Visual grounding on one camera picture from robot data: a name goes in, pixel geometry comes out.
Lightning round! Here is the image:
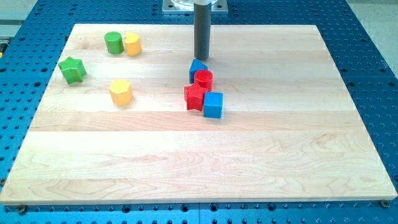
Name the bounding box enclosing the red star block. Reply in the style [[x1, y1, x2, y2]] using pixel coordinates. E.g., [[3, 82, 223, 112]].
[[184, 83, 208, 111]]

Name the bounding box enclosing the yellow hexagon block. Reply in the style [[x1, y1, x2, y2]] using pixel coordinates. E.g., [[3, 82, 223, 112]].
[[109, 79, 133, 106]]

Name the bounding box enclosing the green star block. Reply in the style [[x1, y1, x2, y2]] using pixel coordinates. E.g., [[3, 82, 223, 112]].
[[58, 57, 86, 85]]

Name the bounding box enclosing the blue cube block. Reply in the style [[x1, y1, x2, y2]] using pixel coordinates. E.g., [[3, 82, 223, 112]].
[[203, 92, 223, 118]]

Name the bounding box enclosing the red cylinder block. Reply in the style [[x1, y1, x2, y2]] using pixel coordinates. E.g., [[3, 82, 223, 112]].
[[194, 69, 213, 91]]

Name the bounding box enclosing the blue triangle block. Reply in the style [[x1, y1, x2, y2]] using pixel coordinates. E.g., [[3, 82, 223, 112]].
[[189, 59, 208, 84]]

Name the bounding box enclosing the light wooden board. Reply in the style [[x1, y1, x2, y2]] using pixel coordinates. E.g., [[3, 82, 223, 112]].
[[1, 24, 397, 205]]

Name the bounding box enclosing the yellow heart block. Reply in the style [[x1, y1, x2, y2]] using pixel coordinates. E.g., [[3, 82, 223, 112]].
[[125, 33, 142, 56]]

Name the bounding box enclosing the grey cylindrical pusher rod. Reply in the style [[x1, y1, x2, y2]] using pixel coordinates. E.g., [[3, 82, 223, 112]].
[[193, 1, 211, 60]]

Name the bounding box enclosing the silver robot mounting plate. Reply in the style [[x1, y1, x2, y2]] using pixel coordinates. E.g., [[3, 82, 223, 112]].
[[161, 0, 228, 14]]

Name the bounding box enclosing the green cylinder block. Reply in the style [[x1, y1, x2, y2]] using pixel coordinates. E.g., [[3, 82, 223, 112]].
[[104, 31, 124, 55]]

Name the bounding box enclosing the left brass board stopper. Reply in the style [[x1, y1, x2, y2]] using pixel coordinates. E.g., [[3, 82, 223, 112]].
[[16, 205, 27, 215]]

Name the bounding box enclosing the brass board stopper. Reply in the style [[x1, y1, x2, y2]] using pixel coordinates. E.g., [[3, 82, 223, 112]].
[[16, 205, 27, 215], [379, 200, 390, 208]]

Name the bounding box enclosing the right brass board stopper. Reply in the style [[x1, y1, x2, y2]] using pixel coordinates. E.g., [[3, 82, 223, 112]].
[[379, 200, 390, 208]]

